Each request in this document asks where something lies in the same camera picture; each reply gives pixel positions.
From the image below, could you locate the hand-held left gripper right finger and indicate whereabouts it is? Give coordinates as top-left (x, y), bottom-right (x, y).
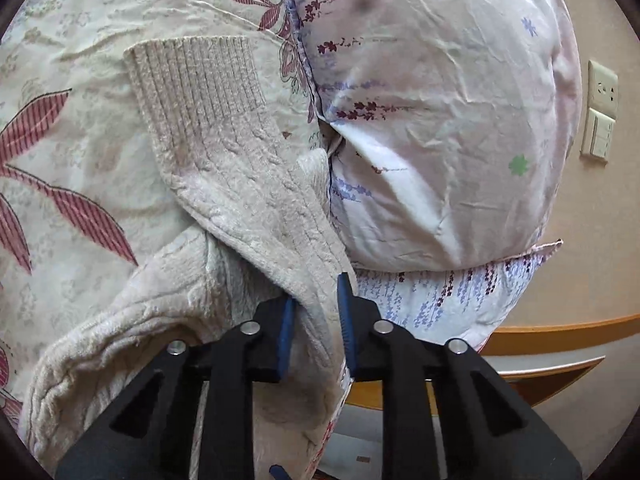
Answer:
top-left (336, 272), bottom-right (584, 480)

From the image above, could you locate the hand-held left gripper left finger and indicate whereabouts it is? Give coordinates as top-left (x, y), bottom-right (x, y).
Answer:
top-left (55, 296), bottom-right (297, 480)

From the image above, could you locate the beige cable-knit sweater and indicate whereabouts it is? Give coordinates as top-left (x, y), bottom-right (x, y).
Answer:
top-left (17, 35), bottom-right (362, 480)

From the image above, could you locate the white lavender-print pillow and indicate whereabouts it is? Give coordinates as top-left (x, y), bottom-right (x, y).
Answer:
top-left (350, 240), bottom-right (564, 357)

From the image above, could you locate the wooden headboard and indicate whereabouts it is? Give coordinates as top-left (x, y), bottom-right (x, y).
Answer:
top-left (345, 312), bottom-right (640, 411)

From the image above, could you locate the pink sprig-print pillow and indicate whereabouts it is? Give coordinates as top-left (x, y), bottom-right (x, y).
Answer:
top-left (276, 0), bottom-right (584, 274)

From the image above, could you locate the floral bed sheet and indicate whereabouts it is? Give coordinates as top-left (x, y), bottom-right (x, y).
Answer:
top-left (0, 0), bottom-right (353, 480)

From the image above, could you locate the wall light switch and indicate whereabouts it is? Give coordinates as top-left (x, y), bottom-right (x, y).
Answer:
top-left (579, 107), bottom-right (617, 164)

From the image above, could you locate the wall power socket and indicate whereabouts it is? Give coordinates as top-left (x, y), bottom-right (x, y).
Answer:
top-left (586, 59), bottom-right (620, 114)

